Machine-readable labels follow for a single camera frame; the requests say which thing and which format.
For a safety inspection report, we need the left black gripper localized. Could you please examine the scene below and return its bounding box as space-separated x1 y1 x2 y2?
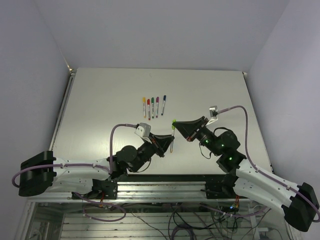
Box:
131 131 174 172

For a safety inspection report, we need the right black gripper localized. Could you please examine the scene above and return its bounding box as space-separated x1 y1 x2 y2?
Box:
173 116 222 157

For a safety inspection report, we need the orange marker pen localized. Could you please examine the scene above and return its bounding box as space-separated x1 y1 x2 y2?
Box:
170 127 175 154

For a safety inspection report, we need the light green pen cap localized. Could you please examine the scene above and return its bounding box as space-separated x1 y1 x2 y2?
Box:
171 119 176 130

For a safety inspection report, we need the white marker pen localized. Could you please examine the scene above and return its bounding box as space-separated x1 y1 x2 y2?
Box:
161 100 166 116

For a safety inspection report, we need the pink marker pen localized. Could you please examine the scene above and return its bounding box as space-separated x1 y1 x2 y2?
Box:
155 102 159 118

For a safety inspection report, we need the red marker pen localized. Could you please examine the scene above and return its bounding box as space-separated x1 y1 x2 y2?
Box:
147 104 151 121

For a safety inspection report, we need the green marker pen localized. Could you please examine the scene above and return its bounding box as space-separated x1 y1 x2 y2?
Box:
151 101 155 119

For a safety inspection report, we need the yellow marker pen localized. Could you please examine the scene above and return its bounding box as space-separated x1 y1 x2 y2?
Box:
142 97 147 118

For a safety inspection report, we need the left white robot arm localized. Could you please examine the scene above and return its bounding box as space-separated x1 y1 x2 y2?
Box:
15 133 174 199

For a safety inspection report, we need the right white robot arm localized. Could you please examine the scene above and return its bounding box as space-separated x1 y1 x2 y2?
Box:
172 116 320 232

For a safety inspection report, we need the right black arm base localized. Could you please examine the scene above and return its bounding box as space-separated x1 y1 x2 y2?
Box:
200 173 238 199

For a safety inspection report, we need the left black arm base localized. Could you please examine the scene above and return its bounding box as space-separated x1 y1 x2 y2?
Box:
76 179 118 200

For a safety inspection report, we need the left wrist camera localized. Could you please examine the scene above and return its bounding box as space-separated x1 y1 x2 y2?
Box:
134 122 151 139

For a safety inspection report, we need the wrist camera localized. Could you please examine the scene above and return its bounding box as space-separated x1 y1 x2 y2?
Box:
134 122 151 139
206 105 219 126

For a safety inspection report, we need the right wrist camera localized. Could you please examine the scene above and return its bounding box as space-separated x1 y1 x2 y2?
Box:
206 105 219 126

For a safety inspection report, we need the aluminium frame rail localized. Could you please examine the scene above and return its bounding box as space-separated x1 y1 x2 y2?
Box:
27 181 231 203

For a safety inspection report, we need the aluminium table edge rail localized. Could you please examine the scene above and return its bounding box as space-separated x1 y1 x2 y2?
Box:
49 69 77 157

